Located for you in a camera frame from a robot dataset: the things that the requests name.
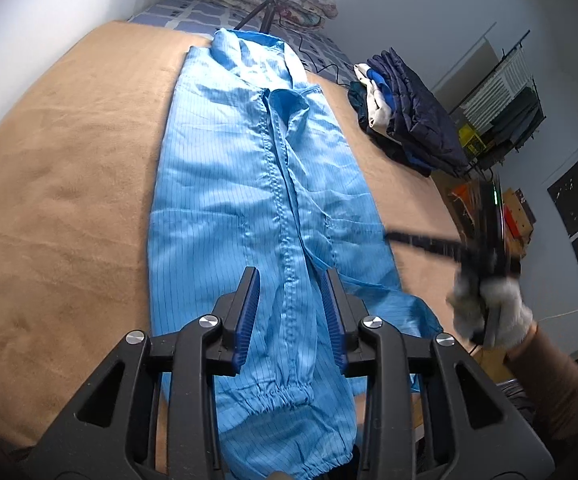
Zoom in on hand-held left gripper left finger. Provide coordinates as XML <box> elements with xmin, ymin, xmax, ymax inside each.
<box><xmin>34</xmin><ymin>266</ymin><xmax>262</xmax><ymax>480</ymax></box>

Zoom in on blue checkered bed sheet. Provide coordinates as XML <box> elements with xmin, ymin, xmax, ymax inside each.
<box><xmin>126</xmin><ymin>0</ymin><xmax>360</xmax><ymax>86</ymax></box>

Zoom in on white striped towel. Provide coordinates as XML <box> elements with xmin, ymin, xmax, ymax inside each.
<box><xmin>461</xmin><ymin>50</ymin><xmax>532</xmax><ymax>121</ymax></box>

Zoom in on cardboard box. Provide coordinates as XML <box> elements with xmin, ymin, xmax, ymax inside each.
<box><xmin>499</xmin><ymin>187</ymin><xmax>537</xmax><ymax>246</ymax></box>

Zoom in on dark hanging clothes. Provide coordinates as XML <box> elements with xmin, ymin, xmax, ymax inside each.
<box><xmin>484</xmin><ymin>87</ymin><xmax>542</xmax><ymax>153</ymax></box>

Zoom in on pile of dark folded clothes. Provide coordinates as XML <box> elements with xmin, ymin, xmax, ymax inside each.
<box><xmin>347</xmin><ymin>47</ymin><xmax>470</xmax><ymax>178</ymax></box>

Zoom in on yellow plastic crate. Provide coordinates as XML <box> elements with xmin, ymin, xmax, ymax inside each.
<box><xmin>456</xmin><ymin>122</ymin><xmax>487</xmax><ymax>156</ymax></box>

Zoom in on black cable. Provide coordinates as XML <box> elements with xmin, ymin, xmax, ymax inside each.
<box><xmin>281</xmin><ymin>15</ymin><xmax>354</xmax><ymax>86</ymax></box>

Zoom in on tan blanket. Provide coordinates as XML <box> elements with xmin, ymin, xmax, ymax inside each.
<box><xmin>0</xmin><ymin>20</ymin><xmax>470</xmax><ymax>466</ymax></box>

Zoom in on blue zip coat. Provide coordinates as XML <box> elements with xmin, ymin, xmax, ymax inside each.
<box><xmin>146</xmin><ymin>27</ymin><xmax>444</xmax><ymax>480</ymax></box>

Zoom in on black metal clothes rack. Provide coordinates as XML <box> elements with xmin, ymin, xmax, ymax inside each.
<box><xmin>446</xmin><ymin>27</ymin><xmax>547</xmax><ymax>178</ymax></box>

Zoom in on black tripod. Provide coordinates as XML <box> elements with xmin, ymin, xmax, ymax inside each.
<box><xmin>234</xmin><ymin>0</ymin><xmax>284</xmax><ymax>36</ymax></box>

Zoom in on person's right hand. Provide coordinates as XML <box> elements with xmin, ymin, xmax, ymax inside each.
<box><xmin>446</xmin><ymin>275</ymin><xmax>534</xmax><ymax>348</ymax></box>

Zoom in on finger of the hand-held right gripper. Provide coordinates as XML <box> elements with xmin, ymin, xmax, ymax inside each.
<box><xmin>384</xmin><ymin>229</ymin><xmax>474</xmax><ymax>267</ymax></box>

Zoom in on person's right forearm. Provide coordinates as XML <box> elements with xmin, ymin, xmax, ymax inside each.
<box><xmin>506</xmin><ymin>322</ymin><xmax>578</xmax><ymax>441</ymax></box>

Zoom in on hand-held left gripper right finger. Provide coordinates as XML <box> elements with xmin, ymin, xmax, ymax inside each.
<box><xmin>320</xmin><ymin>267</ymin><xmax>557</xmax><ymax>480</ymax></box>

